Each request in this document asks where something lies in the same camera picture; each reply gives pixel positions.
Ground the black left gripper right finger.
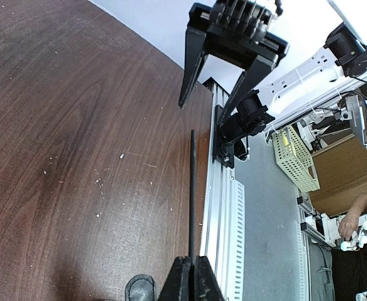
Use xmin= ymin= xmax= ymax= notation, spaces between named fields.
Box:
xmin=191 ymin=256 xmax=224 ymax=300

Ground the cream perforated basket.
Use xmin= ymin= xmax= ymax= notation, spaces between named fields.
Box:
xmin=272 ymin=125 xmax=320 ymax=193

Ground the cardboard box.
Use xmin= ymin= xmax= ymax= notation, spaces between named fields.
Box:
xmin=310 ymin=135 xmax=367 ymax=216

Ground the black hair comb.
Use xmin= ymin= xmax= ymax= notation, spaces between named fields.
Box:
xmin=188 ymin=129 xmax=196 ymax=259

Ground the operator bare hand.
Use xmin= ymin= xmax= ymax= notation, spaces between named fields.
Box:
xmin=338 ymin=207 xmax=363 ymax=241

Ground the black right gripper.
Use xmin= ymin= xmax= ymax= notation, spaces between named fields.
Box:
xmin=178 ymin=1 xmax=289 ymax=125

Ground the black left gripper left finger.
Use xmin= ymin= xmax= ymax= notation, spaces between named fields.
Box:
xmin=158 ymin=256 xmax=192 ymax=301

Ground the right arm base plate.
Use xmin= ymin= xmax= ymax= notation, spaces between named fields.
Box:
xmin=212 ymin=105 xmax=251 ymax=169

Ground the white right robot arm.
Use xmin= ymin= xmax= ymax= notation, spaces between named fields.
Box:
xmin=179 ymin=1 xmax=367 ymax=300

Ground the aluminium table front rail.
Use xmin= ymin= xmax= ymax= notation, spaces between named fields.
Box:
xmin=200 ymin=78 xmax=245 ymax=300

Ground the white teleoperation leader device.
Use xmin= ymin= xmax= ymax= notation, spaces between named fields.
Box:
xmin=340 ymin=214 xmax=367 ymax=251

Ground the grey zippered pouch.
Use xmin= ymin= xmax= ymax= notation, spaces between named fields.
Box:
xmin=124 ymin=274 xmax=157 ymax=301

